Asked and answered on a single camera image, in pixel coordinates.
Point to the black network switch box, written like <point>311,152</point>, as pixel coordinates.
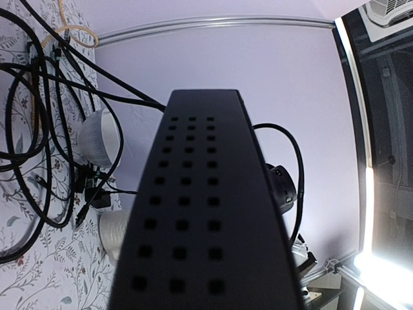
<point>205,231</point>

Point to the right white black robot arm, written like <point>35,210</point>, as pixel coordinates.
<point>304,259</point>

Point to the black plug adapter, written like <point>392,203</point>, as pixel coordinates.
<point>97,198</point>

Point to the white ceramic bowl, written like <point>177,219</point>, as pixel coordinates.
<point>99,139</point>

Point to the cream ceramic mug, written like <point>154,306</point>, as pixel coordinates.
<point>112,229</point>

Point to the white floral table mat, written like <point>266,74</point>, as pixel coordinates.
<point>66,268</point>

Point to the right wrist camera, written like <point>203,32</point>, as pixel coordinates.
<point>282,187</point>

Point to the right aluminium frame post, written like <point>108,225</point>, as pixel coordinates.
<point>194,23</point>

